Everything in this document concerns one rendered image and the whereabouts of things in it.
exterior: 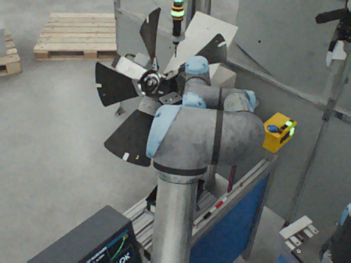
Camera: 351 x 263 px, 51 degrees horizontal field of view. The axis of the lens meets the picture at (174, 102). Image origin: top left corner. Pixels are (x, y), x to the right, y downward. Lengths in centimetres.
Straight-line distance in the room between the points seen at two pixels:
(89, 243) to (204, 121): 46
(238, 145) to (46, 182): 228
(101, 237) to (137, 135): 71
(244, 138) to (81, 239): 51
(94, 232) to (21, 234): 165
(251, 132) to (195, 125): 11
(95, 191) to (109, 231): 176
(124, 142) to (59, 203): 120
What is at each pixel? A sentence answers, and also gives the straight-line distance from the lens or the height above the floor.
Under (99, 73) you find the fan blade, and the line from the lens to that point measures 180.
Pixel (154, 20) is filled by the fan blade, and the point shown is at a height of 141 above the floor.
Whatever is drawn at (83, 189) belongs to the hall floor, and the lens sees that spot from 279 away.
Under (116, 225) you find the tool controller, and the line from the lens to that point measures 102.
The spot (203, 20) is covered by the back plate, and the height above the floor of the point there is 134.
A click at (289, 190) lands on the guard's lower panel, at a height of 31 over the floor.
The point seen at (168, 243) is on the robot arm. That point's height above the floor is 140.
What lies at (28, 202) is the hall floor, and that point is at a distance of 281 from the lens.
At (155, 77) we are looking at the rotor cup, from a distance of 157.
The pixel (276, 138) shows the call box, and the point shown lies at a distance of 162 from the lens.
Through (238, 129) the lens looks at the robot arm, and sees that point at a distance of 74.
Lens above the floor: 208
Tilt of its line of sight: 36 degrees down
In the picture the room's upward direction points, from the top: 3 degrees clockwise
